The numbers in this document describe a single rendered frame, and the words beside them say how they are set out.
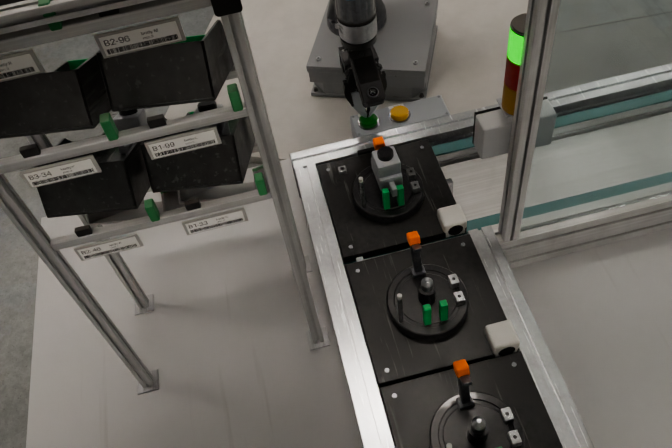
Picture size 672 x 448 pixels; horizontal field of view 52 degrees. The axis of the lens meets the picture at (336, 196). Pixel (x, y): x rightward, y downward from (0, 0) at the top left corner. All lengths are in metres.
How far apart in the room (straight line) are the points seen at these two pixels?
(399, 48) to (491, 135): 0.63
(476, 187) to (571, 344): 0.36
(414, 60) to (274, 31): 0.48
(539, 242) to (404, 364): 0.37
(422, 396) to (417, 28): 0.95
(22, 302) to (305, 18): 1.47
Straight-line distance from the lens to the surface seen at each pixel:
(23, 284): 2.78
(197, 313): 1.41
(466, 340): 1.19
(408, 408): 1.14
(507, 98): 1.08
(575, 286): 1.40
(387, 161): 1.26
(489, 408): 1.12
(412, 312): 1.19
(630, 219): 1.42
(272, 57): 1.87
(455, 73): 1.77
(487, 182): 1.45
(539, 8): 0.94
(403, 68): 1.63
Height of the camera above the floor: 2.03
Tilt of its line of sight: 51 degrees down
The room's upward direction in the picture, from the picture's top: 10 degrees counter-clockwise
